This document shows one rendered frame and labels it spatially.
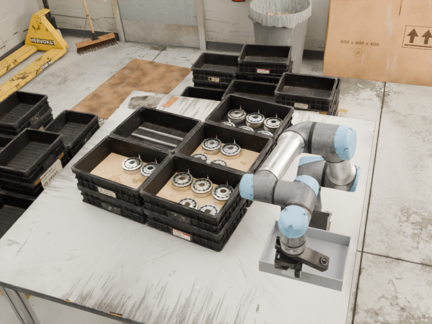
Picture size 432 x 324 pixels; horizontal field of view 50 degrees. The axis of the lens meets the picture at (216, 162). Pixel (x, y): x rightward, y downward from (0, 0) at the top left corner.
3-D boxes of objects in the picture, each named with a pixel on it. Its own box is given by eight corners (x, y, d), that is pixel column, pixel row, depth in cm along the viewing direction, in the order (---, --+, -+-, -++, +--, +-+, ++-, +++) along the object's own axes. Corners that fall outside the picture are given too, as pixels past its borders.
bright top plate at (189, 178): (197, 177, 223) (197, 175, 223) (184, 189, 217) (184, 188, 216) (180, 170, 228) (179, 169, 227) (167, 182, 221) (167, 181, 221)
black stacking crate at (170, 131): (204, 138, 254) (202, 121, 247) (175, 171, 234) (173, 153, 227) (144, 123, 270) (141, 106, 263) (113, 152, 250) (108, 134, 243)
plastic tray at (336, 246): (350, 246, 162) (351, 236, 159) (341, 291, 147) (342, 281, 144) (274, 229, 170) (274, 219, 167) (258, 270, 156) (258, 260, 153)
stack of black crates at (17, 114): (33, 137, 383) (15, 90, 354) (65, 143, 374) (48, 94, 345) (1, 168, 354) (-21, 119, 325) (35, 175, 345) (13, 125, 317)
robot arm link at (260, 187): (287, 112, 172) (236, 174, 133) (316, 116, 168) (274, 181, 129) (285, 141, 177) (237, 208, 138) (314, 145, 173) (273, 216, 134)
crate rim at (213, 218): (248, 178, 212) (248, 174, 211) (217, 222, 192) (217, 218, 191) (173, 157, 228) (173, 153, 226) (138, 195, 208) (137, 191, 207)
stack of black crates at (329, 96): (332, 128, 365) (338, 77, 337) (326, 152, 344) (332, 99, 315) (281, 121, 377) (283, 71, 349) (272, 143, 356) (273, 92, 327)
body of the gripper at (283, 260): (278, 247, 147) (278, 229, 138) (306, 252, 145) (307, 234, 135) (274, 270, 143) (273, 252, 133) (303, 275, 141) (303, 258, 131)
